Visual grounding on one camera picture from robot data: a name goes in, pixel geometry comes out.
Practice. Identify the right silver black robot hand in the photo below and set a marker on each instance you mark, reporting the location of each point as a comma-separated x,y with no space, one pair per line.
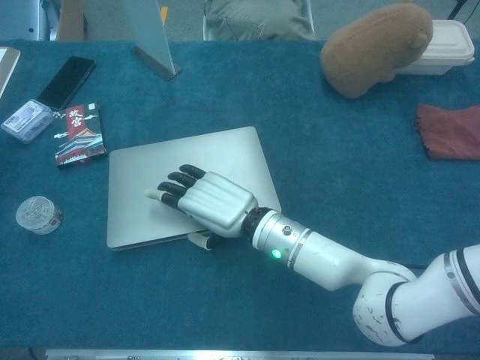
217,202

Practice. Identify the silver Apple laptop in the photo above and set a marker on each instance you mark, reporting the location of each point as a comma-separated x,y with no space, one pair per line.
150,180

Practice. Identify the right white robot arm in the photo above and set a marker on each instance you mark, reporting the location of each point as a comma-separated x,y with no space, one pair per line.
326,258

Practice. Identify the teal table cloth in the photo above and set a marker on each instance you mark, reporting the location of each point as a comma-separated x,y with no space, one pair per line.
225,307

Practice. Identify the red black card box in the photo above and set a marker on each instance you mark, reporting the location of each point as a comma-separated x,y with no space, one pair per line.
80,138

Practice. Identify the clear round jar of clips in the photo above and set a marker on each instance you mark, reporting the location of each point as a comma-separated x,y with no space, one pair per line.
35,215

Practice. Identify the seated person in grey clothes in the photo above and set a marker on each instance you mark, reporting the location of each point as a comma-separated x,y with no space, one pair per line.
255,22

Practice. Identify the frosted acrylic sign stand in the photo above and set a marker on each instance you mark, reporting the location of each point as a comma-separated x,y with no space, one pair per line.
150,30

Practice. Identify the black smartphone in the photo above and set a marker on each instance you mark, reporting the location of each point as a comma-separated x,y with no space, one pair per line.
65,82

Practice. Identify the clear plastic case purple contents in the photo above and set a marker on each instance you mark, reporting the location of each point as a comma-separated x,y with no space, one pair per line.
26,120

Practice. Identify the brown plush toy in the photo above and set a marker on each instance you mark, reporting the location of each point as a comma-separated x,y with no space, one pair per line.
367,48

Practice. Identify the brown cardboard box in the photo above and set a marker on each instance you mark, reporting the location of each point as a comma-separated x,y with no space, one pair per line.
71,18

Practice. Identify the red-brown cloth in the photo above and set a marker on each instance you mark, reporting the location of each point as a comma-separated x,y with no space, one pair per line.
450,131

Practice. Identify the light wooden board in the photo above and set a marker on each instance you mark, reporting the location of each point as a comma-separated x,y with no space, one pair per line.
7,63

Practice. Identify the white lidded takeaway container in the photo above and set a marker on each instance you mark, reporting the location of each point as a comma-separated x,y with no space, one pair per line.
446,48

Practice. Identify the aluminium frame rail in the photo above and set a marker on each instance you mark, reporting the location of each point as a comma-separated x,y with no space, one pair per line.
262,355

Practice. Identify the silver metal frame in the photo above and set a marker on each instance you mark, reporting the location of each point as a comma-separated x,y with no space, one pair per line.
22,18

